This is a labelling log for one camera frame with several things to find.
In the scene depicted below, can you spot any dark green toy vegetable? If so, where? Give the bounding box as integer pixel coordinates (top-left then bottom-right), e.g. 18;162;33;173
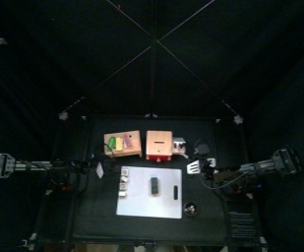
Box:
149;176;161;196

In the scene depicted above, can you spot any thin diagonal frame cord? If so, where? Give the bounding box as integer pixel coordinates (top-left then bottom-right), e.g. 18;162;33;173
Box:
64;0;216;113
105;0;240;116

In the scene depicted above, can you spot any pink handled toy knife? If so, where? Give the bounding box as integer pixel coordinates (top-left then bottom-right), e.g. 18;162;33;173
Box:
121;134;134;150

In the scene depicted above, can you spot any white cutting board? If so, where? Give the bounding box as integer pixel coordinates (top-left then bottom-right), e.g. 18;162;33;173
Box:
114;165;185;220

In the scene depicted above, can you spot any white paring knife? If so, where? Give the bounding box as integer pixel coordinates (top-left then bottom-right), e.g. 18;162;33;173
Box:
96;161;106;179

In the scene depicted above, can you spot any white text label sticker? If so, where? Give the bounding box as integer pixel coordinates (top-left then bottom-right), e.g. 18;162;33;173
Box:
227;211;260;244

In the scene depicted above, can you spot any small silver toy appliance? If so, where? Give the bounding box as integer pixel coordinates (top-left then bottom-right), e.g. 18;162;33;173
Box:
172;137;188;156

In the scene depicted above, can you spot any silver table corner bracket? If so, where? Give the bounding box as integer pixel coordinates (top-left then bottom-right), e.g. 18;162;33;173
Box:
21;231;39;249

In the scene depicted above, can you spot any wooden box with red base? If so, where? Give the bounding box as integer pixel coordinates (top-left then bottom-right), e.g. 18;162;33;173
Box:
145;130;175;162

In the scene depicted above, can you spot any silver slotted spatula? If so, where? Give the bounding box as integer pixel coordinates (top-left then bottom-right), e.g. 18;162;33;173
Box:
187;159;201;175

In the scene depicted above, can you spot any wooden box with colored items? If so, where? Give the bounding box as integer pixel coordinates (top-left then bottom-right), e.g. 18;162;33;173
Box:
104;130;144;158

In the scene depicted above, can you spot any black vertical frame pole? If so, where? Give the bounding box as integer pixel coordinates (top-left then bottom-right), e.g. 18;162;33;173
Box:
149;0;157;116

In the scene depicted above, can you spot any small black bowl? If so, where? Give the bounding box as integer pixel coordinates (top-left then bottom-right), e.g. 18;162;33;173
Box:
184;201;200;218

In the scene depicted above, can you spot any black round object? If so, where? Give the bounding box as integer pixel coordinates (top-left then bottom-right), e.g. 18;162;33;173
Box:
193;139;212;156

